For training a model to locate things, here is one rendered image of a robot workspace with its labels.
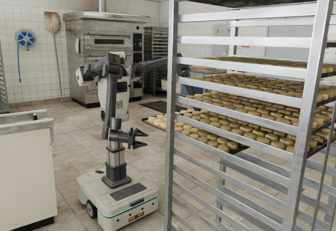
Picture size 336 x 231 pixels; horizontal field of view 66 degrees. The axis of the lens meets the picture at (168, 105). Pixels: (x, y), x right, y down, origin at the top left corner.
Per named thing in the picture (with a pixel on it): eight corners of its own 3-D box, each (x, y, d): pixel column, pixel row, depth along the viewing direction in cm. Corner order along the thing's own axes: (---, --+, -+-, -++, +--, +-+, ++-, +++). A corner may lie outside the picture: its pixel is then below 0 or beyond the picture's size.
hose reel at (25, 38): (39, 80, 580) (34, 29, 554) (41, 81, 568) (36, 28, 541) (18, 81, 555) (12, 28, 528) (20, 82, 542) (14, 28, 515)
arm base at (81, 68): (94, 81, 196) (90, 66, 198) (98, 76, 190) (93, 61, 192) (82, 82, 191) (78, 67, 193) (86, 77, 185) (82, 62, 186)
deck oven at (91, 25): (89, 111, 539) (83, 9, 490) (68, 100, 629) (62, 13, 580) (149, 102, 637) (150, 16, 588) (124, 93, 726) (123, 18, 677)
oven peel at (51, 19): (55, 105, 584) (43, 10, 554) (55, 105, 587) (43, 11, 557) (69, 103, 602) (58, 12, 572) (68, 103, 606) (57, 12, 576)
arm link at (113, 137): (109, 140, 141) (106, 141, 135) (110, 127, 141) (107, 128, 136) (121, 141, 141) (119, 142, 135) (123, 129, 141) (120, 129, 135)
